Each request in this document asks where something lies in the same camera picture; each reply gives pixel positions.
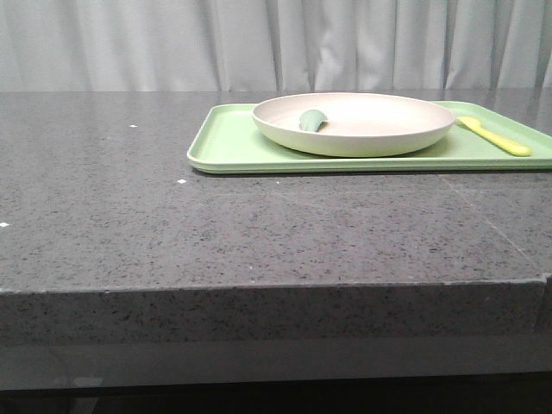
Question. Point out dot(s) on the beige round plate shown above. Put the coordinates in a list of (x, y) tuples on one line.
[(359, 125)]

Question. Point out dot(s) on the yellow plastic fork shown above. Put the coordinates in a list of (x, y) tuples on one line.
[(506, 144)]

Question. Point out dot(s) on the light green plastic tray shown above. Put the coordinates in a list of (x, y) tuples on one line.
[(228, 142)]

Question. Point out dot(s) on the green plastic spoon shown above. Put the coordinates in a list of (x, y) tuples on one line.
[(312, 120)]

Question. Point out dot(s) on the grey pleated curtain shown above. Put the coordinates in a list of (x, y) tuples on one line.
[(273, 45)]

